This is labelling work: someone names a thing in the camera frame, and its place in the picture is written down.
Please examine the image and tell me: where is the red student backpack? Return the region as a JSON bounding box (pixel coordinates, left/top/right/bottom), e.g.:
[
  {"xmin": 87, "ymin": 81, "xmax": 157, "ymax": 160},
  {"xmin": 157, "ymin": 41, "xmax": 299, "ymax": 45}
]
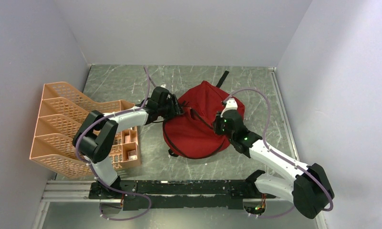
[{"xmin": 162, "ymin": 71, "xmax": 230, "ymax": 159}]

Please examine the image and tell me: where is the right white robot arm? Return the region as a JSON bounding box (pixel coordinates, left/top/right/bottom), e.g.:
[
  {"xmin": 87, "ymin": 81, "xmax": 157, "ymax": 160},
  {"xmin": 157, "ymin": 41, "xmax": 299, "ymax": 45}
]
[{"xmin": 213, "ymin": 110, "xmax": 335, "ymax": 219}]

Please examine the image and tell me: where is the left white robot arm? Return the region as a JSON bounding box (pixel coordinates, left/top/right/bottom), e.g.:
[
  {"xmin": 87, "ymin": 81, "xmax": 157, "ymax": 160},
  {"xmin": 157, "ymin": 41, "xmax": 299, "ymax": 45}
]
[{"xmin": 72, "ymin": 86, "xmax": 184, "ymax": 198}]

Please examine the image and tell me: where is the small pink box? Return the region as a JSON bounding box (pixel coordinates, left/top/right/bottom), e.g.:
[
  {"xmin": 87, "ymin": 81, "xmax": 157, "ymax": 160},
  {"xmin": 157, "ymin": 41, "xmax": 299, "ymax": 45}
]
[{"xmin": 127, "ymin": 150, "xmax": 137, "ymax": 160}]

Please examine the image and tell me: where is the orange plastic file organizer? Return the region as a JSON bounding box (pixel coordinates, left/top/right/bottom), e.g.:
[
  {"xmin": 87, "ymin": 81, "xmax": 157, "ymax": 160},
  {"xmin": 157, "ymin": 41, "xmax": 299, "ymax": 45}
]
[{"xmin": 29, "ymin": 82, "xmax": 134, "ymax": 178}]

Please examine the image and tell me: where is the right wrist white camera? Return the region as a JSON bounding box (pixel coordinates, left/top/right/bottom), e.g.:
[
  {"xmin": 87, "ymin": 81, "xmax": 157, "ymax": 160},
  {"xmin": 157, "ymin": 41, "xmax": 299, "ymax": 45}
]
[{"xmin": 220, "ymin": 98, "xmax": 238, "ymax": 117}]

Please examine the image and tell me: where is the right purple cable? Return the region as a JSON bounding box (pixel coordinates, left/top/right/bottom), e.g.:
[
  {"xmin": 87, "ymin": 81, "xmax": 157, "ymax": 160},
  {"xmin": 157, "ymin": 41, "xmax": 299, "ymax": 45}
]
[{"xmin": 222, "ymin": 88, "xmax": 334, "ymax": 219}]

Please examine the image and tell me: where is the purple cable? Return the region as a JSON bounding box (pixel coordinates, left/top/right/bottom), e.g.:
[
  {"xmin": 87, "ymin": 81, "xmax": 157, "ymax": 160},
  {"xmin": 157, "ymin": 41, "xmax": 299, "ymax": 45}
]
[
  {"xmin": 74, "ymin": 65, "xmax": 160, "ymax": 221},
  {"xmin": 222, "ymin": 88, "xmax": 334, "ymax": 219}
]

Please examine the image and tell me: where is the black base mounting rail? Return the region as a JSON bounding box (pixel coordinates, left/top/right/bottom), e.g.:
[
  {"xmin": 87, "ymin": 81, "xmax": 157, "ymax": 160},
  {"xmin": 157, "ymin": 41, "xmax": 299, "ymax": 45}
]
[{"xmin": 88, "ymin": 179, "xmax": 264, "ymax": 211}]

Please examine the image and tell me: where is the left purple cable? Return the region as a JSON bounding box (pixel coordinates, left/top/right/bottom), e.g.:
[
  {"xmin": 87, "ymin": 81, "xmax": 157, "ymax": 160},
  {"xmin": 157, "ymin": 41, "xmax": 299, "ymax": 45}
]
[{"xmin": 74, "ymin": 65, "xmax": 160, "ymax": 221}]

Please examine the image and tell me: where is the aluminium frame rail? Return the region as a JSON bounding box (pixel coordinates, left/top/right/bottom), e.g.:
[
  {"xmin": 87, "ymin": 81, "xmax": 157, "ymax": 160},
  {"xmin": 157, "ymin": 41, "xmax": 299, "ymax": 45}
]
[{"xmin": 32, "ymin": 180, "xmax": 120, "ymax": 229}]

